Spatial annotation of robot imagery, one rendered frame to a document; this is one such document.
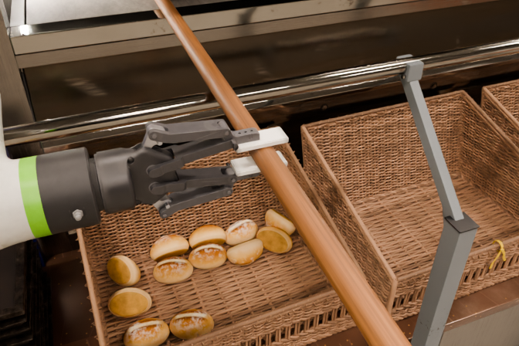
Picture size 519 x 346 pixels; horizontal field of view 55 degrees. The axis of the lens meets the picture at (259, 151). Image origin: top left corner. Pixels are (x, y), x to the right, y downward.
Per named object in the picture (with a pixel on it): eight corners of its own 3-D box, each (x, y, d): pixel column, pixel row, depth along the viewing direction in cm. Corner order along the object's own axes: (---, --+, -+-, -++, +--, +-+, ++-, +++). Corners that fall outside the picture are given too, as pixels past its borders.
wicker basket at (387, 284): (292, 201, 151) (296, 123, 135) (444, 160, 168) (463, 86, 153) (384, 330, 114) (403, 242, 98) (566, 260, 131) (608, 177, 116)
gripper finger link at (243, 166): (236, 172, 64) (236, 177, 64) (287, 162, 66) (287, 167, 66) (229, 159, 66) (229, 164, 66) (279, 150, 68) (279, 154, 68)
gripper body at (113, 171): (88, 137, 60) (165, 123, 62) (100, 193, 64) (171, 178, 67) (93, 173, 54) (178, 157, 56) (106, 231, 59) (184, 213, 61)
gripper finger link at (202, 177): (151, 185, 60) (150, 195, 60) (239, 179, 64) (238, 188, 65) (145, 167, 63) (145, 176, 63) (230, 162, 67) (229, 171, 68)
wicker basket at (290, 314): (84, 252, 134) (60, 169, 118) (276, 199, 152) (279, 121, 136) (115, 423, 97) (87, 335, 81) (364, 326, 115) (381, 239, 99)
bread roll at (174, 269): (192, 262, 129) (191, 247, 126) (195, 283, 124) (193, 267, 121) (154, 268, 128) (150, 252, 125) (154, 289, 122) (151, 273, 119)
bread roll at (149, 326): (167, 320, 115) (164, 305, 111) (173, 345, 109) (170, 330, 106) (122, 333, 112) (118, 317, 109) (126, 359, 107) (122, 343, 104)
